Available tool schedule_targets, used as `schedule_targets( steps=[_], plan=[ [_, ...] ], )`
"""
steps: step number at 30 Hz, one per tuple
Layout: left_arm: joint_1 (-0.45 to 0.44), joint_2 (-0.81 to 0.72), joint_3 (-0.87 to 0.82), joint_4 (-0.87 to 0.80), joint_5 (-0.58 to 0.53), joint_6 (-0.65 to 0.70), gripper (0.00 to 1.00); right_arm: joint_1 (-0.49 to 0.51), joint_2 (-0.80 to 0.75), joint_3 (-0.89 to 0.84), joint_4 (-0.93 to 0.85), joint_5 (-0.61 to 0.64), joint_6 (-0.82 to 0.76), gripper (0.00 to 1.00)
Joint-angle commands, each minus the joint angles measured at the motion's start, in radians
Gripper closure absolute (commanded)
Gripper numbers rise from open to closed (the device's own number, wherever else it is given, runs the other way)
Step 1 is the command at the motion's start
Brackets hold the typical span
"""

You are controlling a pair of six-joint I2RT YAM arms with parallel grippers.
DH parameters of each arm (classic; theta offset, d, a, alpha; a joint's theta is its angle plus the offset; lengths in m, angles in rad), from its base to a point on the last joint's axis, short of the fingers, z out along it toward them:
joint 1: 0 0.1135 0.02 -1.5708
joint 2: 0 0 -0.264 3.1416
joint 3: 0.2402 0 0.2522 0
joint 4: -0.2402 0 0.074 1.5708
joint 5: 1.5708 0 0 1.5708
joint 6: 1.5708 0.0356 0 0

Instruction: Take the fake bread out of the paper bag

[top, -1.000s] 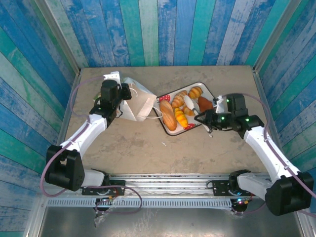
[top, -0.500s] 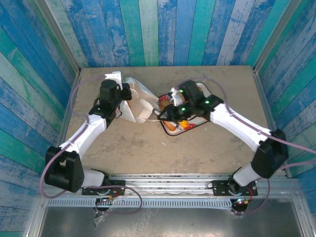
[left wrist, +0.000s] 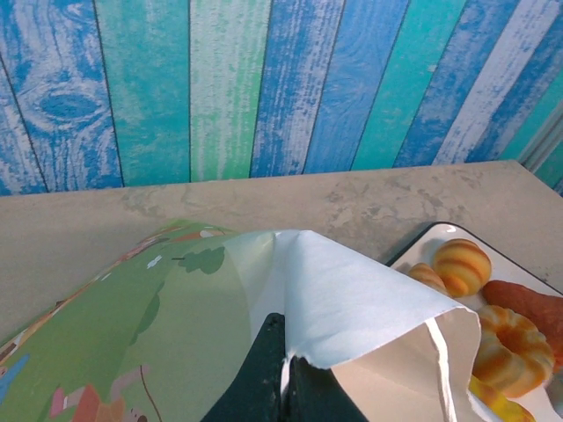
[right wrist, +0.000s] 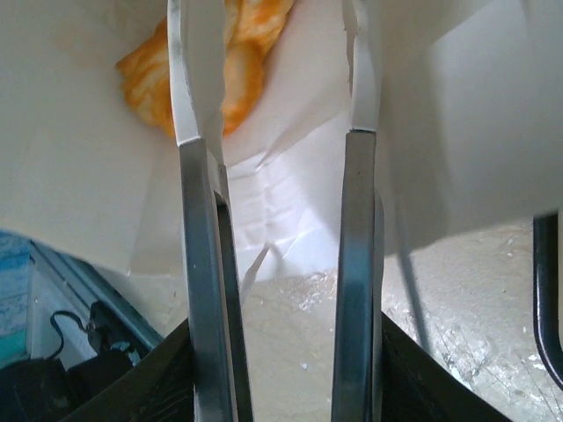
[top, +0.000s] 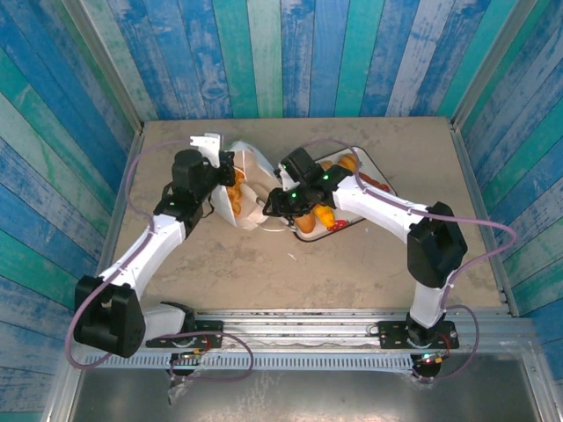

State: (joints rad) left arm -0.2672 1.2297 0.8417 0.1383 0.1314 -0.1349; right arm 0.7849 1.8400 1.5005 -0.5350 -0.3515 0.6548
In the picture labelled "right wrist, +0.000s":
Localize white strawberry print tray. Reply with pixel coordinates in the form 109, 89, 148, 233
530, 214, 563, 384

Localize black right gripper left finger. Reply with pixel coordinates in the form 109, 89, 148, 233
65, 318, 197, 422

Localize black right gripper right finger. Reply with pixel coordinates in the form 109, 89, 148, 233
376, 307, 514, 422

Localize metal tongs with white tips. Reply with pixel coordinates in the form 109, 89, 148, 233
166, 0, 388, 422

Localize aluminium side rail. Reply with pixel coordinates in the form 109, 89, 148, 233
26, 239, 166, 353

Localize white printed paper bag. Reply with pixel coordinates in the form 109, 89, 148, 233
0, 0, 563, 300

